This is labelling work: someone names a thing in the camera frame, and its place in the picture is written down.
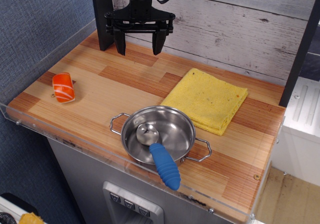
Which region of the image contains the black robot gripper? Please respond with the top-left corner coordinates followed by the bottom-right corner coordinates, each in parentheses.
top-left (104, 0), bottom-right (175, 56)

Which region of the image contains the yellow towel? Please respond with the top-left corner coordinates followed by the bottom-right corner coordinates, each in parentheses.
top-left (161, 68), bottom-right (248, 136)

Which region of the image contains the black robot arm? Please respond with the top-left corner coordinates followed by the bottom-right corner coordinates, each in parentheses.
top-left (104, 0), bottom-right (176, 56)

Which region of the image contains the orange salmon sushi toy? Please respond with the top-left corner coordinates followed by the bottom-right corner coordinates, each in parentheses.
top-left (52, 72), bottom-right (76, 104)

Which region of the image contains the stainless steel pot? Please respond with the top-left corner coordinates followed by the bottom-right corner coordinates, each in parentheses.
top-left (110, 106), bottom-right (212, 169)

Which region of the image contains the silver button control panel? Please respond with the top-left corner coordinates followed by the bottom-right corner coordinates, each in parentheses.
top-left (102, 181), bottom-right (165, 223)

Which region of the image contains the white ribbed appliance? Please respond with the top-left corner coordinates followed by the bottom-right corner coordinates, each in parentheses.
top-left (271, 77), bottom-right (320, 186)

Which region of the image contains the clear acrylic table guard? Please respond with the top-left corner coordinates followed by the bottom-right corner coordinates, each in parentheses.
top-left (0, 16), bottom-right (285, 223)

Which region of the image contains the yellow object bottom left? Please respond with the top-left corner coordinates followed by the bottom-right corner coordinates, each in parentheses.
top-left (19, 212), bottom-right (44, 224)

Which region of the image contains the black left vertical post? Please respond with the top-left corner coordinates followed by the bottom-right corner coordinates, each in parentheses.
top-left (92, 0), bottom-right (114, 51)

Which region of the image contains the black vertical post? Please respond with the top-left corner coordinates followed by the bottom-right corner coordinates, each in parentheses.
top-left (92, 0), bottom-right (114, 51)
top-left (279, 0), bottom-right (320, 107)

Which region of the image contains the blue handled metal spoon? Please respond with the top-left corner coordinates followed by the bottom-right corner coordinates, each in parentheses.
top-left (136, 123), bottom-right (181, 190)

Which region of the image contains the black right vertical post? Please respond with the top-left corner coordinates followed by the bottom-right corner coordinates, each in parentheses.
top-left (279, 0), bottom-right (320, 107)

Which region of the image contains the black braided cable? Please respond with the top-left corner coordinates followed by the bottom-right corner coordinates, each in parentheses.
top-left (0, 211), bottom-right (16, 224)

